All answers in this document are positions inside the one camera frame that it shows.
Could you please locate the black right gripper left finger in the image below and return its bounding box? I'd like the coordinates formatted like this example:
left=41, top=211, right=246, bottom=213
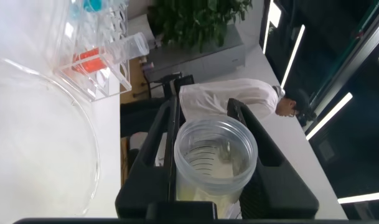
left=115, top=96, right=182, bottom=219

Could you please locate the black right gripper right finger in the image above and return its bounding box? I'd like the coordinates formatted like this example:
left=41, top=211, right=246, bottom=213
left=227, top=98, right=320, bottom=220

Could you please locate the clear acrylic test tube rack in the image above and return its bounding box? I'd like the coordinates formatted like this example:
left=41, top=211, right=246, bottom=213
left=54, top=0, right=134, bottom=103

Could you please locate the clear glass beaker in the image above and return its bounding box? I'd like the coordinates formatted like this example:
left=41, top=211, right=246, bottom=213
left=0, top=0, right=101, bottom=218

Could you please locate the test tube with blue liquid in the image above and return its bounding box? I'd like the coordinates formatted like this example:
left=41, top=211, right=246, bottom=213
left=83, top=0, right=103, bottom=13

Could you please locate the black office chair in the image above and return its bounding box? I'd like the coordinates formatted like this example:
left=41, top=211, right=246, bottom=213
left=142, top=73, right=196, bottom=100

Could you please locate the person in white shirt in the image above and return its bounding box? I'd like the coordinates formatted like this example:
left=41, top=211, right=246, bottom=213
left=119, top=77, right=317, bottom=138

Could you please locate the grey cabinet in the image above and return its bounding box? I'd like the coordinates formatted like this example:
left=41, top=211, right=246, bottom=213
left=142, top=24, right=246, bottom=91

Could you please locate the large green plant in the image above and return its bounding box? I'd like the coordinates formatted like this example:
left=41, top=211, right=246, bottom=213
left=148, top=0, right=254, bottom=52

